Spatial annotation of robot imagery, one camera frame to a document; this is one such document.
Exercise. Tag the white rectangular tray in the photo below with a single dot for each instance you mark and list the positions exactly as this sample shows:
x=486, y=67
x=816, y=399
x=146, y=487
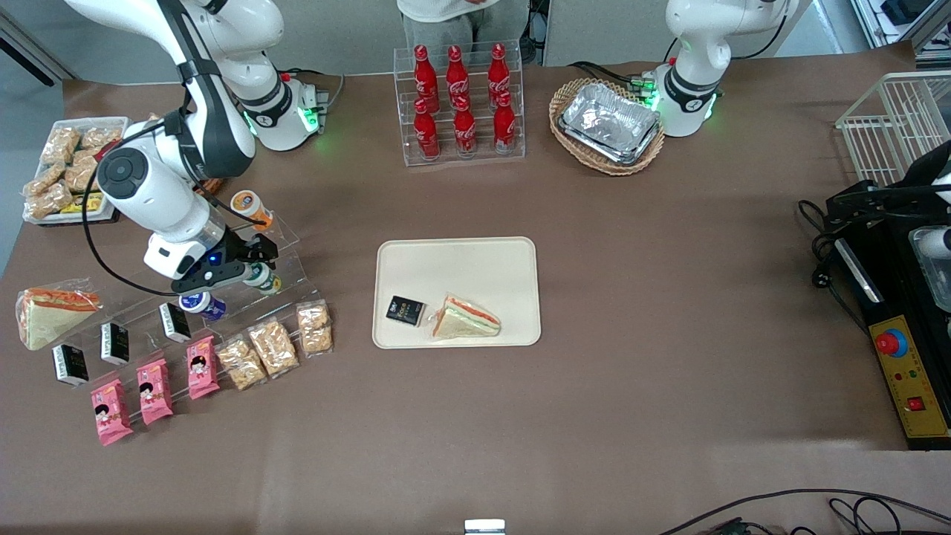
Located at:
x=33, y=215

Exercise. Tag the blue gum bottle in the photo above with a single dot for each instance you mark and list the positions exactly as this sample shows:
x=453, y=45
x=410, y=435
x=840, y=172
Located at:
x=204, y=306

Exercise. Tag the green gum bottle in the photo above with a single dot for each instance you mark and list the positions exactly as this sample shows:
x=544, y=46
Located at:
x=269, y=283

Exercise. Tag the orange gum bottle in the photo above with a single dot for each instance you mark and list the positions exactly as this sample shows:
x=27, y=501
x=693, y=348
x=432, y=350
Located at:
x=249, y=206

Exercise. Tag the wrapped triangle sandwich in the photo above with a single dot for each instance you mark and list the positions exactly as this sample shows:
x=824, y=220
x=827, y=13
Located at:
x=52, y=319
x=464, y=319

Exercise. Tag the light tan wicker basket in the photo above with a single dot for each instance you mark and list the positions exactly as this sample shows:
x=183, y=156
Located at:
x=572, y=152

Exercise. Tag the black and yellow control box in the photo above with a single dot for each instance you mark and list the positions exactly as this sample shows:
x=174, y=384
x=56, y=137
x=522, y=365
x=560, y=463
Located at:
x=910, y=386

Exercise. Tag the yellow snack packet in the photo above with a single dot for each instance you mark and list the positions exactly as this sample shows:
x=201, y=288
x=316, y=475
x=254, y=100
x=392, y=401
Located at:
x=82, y=204

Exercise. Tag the red emergency stop button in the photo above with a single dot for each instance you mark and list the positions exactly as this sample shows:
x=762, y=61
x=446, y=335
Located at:
x=890, y=342

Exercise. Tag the pink snack packet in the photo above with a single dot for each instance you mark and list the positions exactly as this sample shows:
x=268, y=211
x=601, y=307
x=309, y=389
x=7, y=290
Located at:
x=154, y=391
x=202, y=368
x=111, y=413

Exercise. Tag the clear plastic container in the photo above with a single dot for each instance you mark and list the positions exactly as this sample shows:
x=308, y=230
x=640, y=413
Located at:
x=935, y=267

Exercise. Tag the clear bag of brittle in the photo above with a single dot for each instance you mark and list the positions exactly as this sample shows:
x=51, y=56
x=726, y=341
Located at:
x=43, y=180
x=273, y=348
x=315, y=328
x=100, y=137
x=49, y=200
x=59, y=145
x=241, y=364
x=80, y=174

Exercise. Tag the aluminium foil tray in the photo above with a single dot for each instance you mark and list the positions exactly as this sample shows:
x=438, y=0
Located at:
x=639, y=156
x=609, y=119

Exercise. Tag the person in white top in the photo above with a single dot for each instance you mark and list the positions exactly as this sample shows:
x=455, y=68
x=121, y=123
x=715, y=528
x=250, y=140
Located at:
x=446, y=18

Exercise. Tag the red cola bottle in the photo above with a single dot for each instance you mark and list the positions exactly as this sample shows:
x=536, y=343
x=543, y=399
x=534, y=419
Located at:
x=426, y=134
x=465, y=131
x=424, y=74
x=498, y=70
x=456, y=73
x=504, y=126

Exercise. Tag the low clear acrylic riser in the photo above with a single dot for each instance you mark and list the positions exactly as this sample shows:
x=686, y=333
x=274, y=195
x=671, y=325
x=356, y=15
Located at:
x=141, y=308

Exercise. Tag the black foil packet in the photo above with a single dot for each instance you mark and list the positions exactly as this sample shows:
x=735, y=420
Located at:
x=406, y=311

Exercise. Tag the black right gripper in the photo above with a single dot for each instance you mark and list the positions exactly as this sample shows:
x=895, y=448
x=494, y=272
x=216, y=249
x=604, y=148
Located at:
x=239, y=250

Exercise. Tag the black machine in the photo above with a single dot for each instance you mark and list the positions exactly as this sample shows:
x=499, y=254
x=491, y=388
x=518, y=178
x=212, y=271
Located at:
x=877, y=200

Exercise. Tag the beige plastic tray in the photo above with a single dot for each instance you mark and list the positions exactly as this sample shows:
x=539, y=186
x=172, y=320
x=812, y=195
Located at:
x=475, y=267

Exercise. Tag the stepped clear acrylic stand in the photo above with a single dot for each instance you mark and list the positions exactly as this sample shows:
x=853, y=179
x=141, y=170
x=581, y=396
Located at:
x=290, y=267

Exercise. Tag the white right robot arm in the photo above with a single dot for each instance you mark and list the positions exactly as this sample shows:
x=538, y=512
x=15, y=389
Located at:
x=156, y=186

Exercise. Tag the small black box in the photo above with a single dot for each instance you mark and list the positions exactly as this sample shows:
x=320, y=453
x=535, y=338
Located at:
x=70, y=365
x=115, y=343
x=174, y=322

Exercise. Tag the clear acrylic bottle rack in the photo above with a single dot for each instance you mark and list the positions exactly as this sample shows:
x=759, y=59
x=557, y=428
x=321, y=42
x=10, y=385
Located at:
x=446, y=160

